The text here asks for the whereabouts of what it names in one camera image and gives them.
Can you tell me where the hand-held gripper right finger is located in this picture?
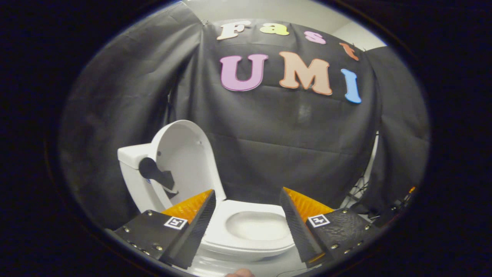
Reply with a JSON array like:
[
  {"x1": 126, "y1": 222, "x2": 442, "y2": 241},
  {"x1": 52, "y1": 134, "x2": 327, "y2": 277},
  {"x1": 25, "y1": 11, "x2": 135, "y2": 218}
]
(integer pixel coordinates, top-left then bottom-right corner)
[{"x1": 279, "y1": 187, "x2": 382, "y2": 269}]

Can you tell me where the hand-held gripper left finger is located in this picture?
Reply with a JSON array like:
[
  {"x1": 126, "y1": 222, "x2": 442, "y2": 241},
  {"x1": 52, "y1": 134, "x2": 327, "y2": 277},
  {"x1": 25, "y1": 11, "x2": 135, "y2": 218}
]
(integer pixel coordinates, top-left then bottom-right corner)
[{"x1": 105, "y1": 189, "x2": 216, "y2": 270}]

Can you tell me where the white toilet lid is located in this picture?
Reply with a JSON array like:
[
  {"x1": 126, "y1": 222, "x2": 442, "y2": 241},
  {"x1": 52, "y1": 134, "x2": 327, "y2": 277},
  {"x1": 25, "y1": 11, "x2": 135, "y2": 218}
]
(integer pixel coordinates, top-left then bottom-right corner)
[{"x1": 148, "y1": 120, "x2": 226, "y2": 210}]

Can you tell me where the black lid lifter handle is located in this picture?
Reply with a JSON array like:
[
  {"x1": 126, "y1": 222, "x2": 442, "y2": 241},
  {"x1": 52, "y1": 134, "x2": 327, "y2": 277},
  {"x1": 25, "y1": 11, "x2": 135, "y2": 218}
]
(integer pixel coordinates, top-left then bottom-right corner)
[{"x1": 138, "y1": 157, "x2": 178, "y2": 199}]

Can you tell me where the white toilet seat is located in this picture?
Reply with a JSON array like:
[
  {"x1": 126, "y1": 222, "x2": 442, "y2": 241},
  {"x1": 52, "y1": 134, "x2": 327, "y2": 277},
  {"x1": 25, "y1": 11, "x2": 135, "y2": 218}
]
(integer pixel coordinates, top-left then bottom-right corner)
[{"x1": 200, "y1": 199, "x2": 296, "y2": 252}]

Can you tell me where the white toilet with tank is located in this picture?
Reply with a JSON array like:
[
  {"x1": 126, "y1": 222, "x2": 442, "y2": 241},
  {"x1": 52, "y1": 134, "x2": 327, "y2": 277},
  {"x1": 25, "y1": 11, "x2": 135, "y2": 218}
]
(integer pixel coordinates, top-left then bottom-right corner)
[{"x1": 117, "y1": 142, "x2": 298, "y2": 264}]

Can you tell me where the black light stand tripod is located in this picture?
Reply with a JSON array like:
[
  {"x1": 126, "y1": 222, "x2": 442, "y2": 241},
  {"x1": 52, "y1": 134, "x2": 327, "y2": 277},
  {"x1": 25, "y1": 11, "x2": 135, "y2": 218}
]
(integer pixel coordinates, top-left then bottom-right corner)
[{"x1": 344, "y1": 131, "x2": 380, "y2": 210}]

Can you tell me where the table under black cloth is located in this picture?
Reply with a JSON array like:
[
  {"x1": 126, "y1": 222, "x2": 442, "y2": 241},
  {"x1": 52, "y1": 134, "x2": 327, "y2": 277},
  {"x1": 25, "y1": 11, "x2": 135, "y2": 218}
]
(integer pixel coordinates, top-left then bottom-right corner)
[{"x1": 361, "y1": 200, "x2": 414, "y2": 229}]

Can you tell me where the black backdrop cloth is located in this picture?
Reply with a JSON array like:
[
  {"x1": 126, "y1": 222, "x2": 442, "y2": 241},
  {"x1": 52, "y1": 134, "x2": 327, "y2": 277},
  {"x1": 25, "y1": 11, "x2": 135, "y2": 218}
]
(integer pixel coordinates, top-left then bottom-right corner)
[
  {"x1": 361, "y1": 45, "x2": 430, "y2": 216},
  {"x1": 169, "y1": 18, "x2": 381, "y2": 210},
  {"x1": 58, "y1": 2, "x2": 204, "y2": 229}
]

